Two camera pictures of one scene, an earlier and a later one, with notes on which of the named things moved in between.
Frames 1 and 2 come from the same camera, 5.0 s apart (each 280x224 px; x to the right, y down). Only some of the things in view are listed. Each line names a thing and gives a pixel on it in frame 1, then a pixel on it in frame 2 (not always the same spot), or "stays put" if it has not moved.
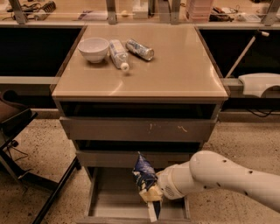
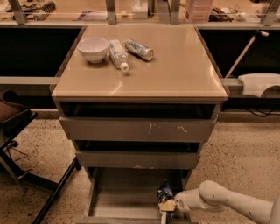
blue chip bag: x=146 y=175 to x=166 y=202
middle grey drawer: x=104 y=158 stays put
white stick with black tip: x=257 y=32 stays put
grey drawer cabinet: x=164 y=108 stays put
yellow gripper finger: x=152 y=194 to x=169 y=205
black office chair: x=15 y=114 stays put
